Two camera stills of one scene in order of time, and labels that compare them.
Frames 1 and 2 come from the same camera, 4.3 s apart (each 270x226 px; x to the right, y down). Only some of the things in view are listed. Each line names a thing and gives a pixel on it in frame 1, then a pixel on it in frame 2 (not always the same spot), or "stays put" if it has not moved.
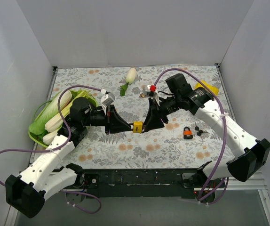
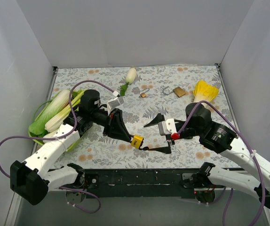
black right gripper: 156,110 to 169,137
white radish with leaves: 130,77 stays put
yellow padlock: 138,126 to 137,141
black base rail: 139,183 stays put
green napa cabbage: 49,110 stays put
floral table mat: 183,142 stays put
